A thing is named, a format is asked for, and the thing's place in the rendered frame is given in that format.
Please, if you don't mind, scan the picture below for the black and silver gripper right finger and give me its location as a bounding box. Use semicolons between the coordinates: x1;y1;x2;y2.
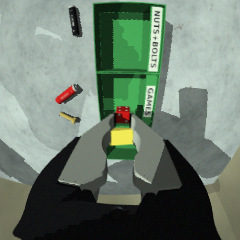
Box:
129;113;221;240

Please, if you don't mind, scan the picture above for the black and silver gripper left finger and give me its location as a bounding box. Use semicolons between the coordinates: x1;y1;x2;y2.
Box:
13;112;116;239

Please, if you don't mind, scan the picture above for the red battery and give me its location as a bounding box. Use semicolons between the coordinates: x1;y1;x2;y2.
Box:
55;84;79;104

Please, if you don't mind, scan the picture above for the green rack of labelled bins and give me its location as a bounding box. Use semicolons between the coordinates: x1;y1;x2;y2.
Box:
93;2;166;160

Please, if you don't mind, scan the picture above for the red die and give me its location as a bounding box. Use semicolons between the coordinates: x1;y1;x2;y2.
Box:
116;106;130;123

